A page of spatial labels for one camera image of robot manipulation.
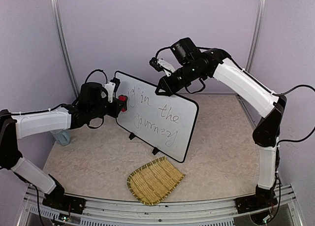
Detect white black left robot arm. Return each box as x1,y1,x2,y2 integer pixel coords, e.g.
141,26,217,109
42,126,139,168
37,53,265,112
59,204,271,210
0,77,127,209

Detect white whiteboard black frame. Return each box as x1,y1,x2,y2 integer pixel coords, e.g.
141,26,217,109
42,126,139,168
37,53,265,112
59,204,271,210
115,71,199,163

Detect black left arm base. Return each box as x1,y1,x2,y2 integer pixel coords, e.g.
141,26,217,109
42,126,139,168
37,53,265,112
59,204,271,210
42,180,86,215

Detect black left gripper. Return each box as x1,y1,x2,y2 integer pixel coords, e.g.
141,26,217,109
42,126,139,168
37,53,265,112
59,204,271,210
89,97,126,120

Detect black whiteboard stand foot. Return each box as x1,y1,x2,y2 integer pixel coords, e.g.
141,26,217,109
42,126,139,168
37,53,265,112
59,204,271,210
129,132,136,140
152,147,159,155

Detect aluminium corner post right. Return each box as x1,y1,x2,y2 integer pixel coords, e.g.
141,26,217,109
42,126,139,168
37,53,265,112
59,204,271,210
246,0,266,72

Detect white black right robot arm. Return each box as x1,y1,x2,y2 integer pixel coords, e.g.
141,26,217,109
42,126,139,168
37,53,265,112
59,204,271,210
115,38,286,208

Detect woven bamboo tray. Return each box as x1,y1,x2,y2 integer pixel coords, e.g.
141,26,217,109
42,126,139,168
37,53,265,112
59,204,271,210
126,156,185,206

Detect aluminium corner post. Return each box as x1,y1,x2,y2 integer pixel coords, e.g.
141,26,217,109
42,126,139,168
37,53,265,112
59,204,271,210
50,0,79,97
246,0,266,72

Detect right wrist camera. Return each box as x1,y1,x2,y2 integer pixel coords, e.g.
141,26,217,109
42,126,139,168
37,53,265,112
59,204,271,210
149,57,176,77

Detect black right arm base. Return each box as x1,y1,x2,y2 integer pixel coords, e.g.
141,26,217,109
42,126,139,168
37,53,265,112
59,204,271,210
234,186,278,214

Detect red bone-shaped eraser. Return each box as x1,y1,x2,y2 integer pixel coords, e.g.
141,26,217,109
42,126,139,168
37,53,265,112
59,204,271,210
118,95,128,112

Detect aluminium corner post left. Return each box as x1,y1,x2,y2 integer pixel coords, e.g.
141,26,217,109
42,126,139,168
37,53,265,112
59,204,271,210
50,0,79,97

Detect light blue mug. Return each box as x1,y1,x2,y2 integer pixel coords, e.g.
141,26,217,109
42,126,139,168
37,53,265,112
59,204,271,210
51,129,71,146

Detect aluminium front rail frame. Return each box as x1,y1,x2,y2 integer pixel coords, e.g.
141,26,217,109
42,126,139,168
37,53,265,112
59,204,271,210
17,184,303,226

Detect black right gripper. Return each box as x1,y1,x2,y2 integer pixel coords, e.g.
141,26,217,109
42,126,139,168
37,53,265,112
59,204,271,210
154,60,204,97

